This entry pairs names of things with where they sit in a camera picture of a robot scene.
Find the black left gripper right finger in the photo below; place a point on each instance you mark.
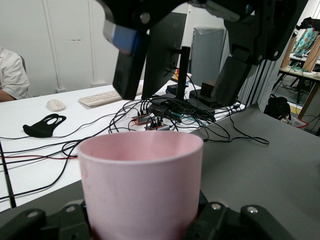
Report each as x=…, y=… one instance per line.
x=250, y=225

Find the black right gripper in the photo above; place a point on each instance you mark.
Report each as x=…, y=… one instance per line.
x=275, y=20

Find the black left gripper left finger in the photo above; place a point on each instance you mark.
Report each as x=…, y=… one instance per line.
x=37, y=225

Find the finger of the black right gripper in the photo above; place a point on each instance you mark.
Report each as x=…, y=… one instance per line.
x=128, y=75

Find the pink plastic cup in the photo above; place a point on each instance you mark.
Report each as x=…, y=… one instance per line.
x=140, y=187

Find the bare person forearm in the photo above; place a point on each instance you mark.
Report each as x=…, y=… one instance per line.
x=5, y=96

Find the brown small box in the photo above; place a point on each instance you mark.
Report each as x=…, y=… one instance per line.
x=207, y=88

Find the white ribbed panel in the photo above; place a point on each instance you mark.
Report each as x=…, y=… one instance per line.
x=262, y=87

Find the black computer box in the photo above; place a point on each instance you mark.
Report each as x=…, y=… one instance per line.
x=205, y=101

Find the grey partition panel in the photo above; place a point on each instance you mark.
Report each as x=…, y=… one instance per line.
x=207, y=55

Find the beige keyboard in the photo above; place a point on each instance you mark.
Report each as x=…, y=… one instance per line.
x=100, y=98

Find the blue and white block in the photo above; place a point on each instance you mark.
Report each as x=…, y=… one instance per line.
x=122, y=37

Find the black computer monitor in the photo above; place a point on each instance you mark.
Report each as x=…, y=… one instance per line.
x=162, y=50

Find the black docking box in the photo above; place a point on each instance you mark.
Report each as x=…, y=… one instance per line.
x=157, y=106

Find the orange USB hub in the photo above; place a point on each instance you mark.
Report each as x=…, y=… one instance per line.
x=140, y=120

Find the dark grey table cover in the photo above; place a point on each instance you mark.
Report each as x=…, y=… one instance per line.
x=250, y=175

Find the black monitor stand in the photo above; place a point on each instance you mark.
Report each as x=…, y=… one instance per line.
x=182, y=75

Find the black backpack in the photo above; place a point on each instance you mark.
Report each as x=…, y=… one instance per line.
x=277, y=107

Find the black metal bar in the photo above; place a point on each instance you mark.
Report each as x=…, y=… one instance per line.
x=7, y=180

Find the grey USB hub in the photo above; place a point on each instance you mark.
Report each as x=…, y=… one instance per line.
x=162, y=128

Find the white and red basket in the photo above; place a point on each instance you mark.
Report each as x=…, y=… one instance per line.
x=298, y=123

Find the beige computer mouse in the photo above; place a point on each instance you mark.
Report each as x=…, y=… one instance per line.
x=55, y=105

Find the colourful patterned cloth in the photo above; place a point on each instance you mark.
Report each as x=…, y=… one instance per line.
x=306, y=41

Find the black face mask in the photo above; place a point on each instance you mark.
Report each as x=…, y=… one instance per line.
x=37, y=130

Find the person in white shirt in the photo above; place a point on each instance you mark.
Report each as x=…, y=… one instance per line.
x=12, y=72

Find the light wood frame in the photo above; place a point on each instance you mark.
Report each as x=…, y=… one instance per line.
x=312, y=57

